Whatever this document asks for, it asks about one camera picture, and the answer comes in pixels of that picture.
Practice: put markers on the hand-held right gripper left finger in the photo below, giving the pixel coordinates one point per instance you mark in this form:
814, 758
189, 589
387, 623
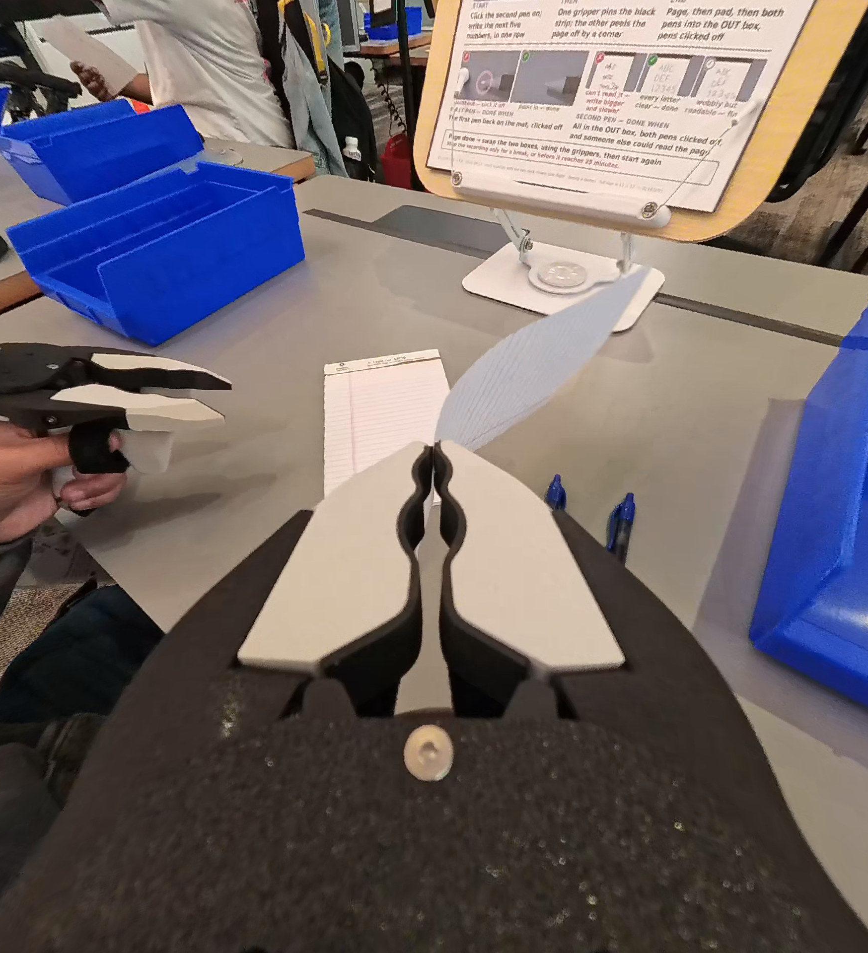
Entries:
330, 581

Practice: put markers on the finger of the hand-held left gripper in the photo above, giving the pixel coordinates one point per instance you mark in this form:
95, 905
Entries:
151, 365
173, 417

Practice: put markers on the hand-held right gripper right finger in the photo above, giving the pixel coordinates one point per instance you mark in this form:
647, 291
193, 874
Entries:
538, 581

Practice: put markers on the blue pen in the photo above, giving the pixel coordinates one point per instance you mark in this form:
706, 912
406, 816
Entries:
620, 525
555, 493

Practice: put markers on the white lined notepad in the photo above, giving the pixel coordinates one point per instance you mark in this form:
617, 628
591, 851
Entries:
382, 417

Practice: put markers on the torn lined notepad page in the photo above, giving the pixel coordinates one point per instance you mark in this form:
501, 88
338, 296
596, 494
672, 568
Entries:
523, 357

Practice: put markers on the person's left hand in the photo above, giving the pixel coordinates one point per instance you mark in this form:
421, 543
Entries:
2, 484

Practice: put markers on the clear water bottle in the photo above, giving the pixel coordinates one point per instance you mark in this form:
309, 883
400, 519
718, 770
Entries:
352, 156

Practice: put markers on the dark grey desk mat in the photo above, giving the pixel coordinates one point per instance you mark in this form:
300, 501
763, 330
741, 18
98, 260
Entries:
419, 223

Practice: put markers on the red plastic bin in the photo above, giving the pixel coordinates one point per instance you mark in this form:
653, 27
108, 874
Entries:
397, 164

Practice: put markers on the white document stand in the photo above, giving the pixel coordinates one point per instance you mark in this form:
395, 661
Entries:
762, 201

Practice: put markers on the printed instruction sheet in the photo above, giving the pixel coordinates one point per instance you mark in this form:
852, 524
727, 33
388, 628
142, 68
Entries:
628, 149

